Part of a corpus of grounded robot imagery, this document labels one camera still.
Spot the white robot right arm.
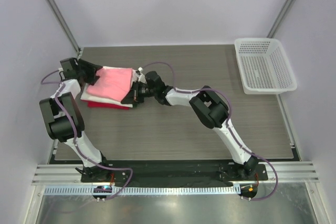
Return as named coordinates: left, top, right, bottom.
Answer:
left=121, top=71, right=258, bottom=180

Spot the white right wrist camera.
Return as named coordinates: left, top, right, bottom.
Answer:
left=132, top=67, right=146, bottom=83

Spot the left aluminium frame post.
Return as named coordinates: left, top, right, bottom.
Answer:
left=46, top=0, right=81, bottom=54

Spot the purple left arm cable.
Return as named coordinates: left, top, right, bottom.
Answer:
left=40, top=68, right=134, bottom=213

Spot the pink t shirt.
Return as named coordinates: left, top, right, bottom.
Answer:
left=87, top=67, right=133, bottom=102

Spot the aluminium frame post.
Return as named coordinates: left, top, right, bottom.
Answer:
left=267, top=0, right=296, bottom=38
left=46, top=0, right=81, bottom=54

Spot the slotted cable duct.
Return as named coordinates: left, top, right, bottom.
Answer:
left=44, top=185, right=240, bottom=196

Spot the right aluminium frame post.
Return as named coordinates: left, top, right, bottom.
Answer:
left=267, top=0, right=296, bottom=38

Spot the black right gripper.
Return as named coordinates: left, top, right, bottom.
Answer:
left=122, top=80, right=157, bottom=104

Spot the aluminium rail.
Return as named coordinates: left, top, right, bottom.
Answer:
left=32, top=161, right=319, bottom=185

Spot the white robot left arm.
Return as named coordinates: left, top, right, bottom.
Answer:
left=39, top=58, right=112, bottom=182

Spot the folded red t shirt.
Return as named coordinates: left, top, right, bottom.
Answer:
left=88, top=101, right=130, bottom=110

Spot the white plastic basket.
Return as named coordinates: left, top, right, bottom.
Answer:
left=234, top=38, right=297, bottom=95

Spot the folded white t shirt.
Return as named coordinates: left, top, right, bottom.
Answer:
left=80, top=65, right=137, bottom=109

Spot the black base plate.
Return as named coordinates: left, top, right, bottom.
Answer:
left=76, top=159, right=268, bottom=188

